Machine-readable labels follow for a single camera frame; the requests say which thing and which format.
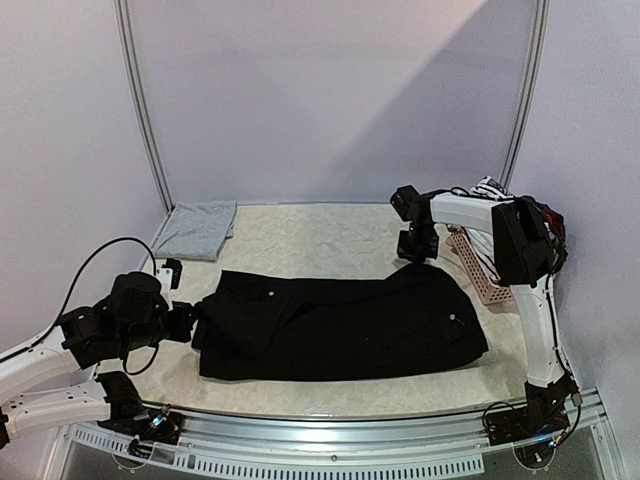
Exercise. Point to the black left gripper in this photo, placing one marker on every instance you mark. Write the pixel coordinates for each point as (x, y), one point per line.
(184, 321)

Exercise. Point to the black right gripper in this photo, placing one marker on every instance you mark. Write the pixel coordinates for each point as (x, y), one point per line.
(415, 245)

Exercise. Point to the black shirt with buttons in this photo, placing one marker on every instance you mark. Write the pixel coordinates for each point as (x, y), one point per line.
(416, 321)

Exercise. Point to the grey tank top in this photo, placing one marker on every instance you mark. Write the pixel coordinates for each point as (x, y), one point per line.
(197, 231)

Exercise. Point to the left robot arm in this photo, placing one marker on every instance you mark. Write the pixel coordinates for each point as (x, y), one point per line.
(78, 341)

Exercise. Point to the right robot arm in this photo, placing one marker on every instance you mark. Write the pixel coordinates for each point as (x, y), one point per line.
(528, 249)

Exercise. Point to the pink perforated laundry basket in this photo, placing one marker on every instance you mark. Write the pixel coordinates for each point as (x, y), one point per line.
(489, 292)

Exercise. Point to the white striped garment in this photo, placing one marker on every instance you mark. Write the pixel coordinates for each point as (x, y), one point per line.
(490, 188)

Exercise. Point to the colourful patterned garment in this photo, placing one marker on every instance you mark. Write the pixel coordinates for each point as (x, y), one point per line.
(556, 235)

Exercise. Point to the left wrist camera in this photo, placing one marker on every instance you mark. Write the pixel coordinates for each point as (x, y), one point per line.
(169, 276)

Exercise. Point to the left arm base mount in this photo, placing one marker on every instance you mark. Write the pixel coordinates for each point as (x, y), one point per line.
(162, 425)

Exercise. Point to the aluminium front rail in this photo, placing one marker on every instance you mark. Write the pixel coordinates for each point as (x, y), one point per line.
(453, 445)

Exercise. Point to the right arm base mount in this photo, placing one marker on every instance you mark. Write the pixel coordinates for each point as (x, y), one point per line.
(503, 423)

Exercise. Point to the right aluminium corner post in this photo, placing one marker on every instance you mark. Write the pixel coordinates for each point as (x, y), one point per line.
(531, 71)

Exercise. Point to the aluminium corner post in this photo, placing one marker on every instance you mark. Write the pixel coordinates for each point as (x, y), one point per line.
(136, 87)
(531, 71)

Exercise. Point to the left aluminium corner post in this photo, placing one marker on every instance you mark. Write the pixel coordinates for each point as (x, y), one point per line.
(136, 87)

